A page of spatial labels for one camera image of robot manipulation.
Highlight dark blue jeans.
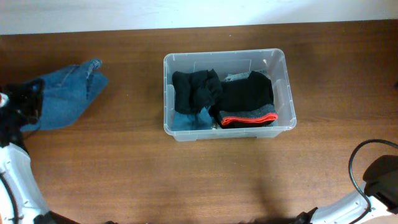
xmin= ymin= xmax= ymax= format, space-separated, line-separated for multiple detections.
xmin=21 ymin=59 xmax=108 ymax=132

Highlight black cloth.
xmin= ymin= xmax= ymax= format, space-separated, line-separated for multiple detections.
xmin=172 ymin=70 xmax=223 ymax=114

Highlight small teal blue cloth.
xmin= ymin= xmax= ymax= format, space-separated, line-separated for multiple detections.
xmin=172 ymin=108 xmax=213 ymax=131

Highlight light blue denim shorts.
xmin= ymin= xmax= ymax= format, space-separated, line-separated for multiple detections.
xmin=213 ymin=70 xmax=279 ymax=129

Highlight black shorts red waistband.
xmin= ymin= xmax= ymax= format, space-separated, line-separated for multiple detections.
xmin=208 ymin=71 xmax=279 ymax=129

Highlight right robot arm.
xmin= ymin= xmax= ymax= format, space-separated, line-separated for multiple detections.
xmin=293 ymin=155 xmax=397 ymax=224

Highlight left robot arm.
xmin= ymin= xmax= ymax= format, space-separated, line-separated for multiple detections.
xmin=1 ymin=79 xmax=75 ymax=224

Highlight clear plastic storage bin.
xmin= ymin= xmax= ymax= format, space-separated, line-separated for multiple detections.
xmin=163 ymin=49 xmax=297 ymax=142

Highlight right black cable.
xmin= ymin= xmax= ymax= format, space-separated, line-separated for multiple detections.
xmin=348 ymin=139 xmax=398 ymax=224

